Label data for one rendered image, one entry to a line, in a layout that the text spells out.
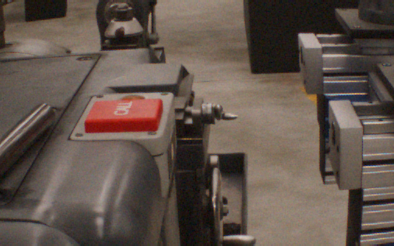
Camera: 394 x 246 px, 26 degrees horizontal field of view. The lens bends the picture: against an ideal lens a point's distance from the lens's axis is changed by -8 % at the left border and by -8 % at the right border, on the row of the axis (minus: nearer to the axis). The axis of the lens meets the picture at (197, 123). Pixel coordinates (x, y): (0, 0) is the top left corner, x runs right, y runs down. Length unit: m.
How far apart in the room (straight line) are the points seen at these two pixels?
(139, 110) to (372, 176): 0.54
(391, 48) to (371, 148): 0.53
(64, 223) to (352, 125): 0.67
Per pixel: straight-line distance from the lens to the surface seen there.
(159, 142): 0.73
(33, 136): 0.72
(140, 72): 0.94
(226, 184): 2.65
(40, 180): 0.65
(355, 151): 1.21
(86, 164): 0.68
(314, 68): 1.68
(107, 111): 0.76
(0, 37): 1.25
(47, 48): 1.25
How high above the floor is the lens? 1.47
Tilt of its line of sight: 17 degrees down
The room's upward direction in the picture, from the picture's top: 3 degrees counter-clockwise
